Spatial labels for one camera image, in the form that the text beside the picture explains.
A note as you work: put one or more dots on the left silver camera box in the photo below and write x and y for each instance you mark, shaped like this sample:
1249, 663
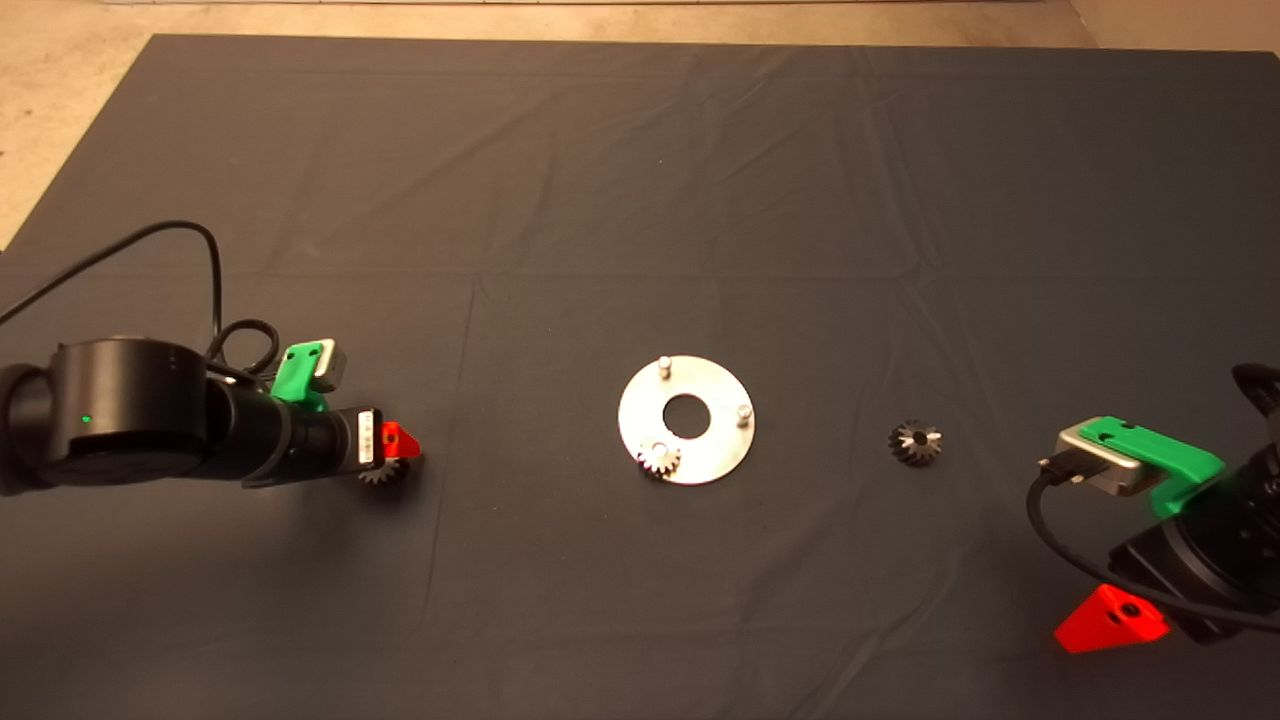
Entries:
332, 365

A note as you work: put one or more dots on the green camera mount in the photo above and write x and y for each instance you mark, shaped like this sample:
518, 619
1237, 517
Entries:
1150, 450
295, 375

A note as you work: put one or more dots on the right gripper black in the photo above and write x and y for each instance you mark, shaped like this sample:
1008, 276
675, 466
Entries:
1200, 565

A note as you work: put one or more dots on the round metal carrier plate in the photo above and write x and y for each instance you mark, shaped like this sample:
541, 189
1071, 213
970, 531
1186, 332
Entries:
720, 440

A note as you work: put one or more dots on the right green camera mount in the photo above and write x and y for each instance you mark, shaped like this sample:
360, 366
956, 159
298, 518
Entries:
1150, 450

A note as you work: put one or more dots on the dark grey table cloth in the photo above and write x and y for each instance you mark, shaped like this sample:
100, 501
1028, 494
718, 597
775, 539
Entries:
800, 200

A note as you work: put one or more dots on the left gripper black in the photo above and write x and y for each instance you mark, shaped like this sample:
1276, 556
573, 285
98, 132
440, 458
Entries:
365, 440

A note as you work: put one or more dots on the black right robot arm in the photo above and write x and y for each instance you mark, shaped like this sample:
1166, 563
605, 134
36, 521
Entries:
1262, 445

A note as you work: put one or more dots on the left green camera mount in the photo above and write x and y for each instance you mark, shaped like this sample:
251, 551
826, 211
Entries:
295, 375

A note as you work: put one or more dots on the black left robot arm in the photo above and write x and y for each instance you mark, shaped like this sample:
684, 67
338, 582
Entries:
130, 410

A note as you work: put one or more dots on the silver camera box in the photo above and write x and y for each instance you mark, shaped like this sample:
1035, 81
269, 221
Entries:
1095, 468
332, 365

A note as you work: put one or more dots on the right silver camera box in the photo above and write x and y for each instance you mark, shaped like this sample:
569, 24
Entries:
1095, 468

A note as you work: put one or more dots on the small steel spur gear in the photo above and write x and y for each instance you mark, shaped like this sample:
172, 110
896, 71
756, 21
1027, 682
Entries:
915, 442
660, 460
385, 472

